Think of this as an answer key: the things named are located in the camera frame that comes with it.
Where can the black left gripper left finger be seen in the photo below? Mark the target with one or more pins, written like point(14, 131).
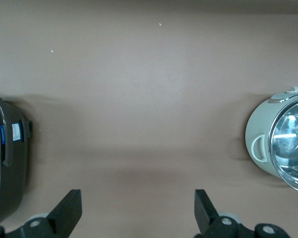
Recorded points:
point(64, 213)

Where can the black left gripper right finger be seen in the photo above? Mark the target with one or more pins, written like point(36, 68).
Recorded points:
point(206, 215)

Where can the white steel electric pot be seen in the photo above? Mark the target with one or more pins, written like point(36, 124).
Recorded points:
point(258, 119)

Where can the black rice cooker appliance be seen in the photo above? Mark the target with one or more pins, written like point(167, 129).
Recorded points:
point(15, 188)

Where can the brown table cover sheet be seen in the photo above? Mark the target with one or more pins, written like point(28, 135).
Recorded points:
point(139, 99)

